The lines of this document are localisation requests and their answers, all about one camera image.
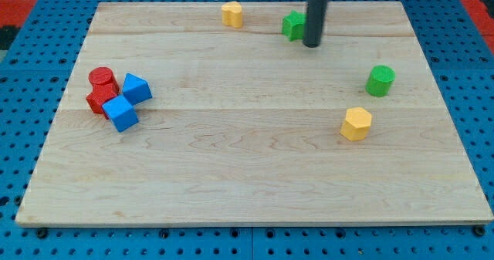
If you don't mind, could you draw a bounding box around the green star block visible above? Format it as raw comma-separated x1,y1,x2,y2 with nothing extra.
282,11,306,42

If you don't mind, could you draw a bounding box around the blue cube block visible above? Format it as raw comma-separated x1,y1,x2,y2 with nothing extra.
102,95,139,132

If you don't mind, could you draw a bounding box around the red cylinder block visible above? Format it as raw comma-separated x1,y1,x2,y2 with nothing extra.
88,66,120,93

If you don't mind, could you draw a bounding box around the blue triangle block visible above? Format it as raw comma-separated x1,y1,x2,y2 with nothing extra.
122,73,153,106

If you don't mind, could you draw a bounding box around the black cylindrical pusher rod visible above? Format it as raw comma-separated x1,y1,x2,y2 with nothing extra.
303,0,329,48

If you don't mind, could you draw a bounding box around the red star block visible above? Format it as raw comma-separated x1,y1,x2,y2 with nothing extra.
86,83,118,119

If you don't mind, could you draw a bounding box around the yellow hexagon block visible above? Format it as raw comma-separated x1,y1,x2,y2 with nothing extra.
340,107,372,141

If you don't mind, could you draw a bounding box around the yellow heart block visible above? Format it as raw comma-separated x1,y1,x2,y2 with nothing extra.
221,1,243,29

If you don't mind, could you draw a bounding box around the green cylinder block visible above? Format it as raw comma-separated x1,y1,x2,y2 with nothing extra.
365,65,396,97

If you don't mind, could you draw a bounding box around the light wooden board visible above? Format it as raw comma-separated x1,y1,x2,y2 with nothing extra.
16,2,493,228

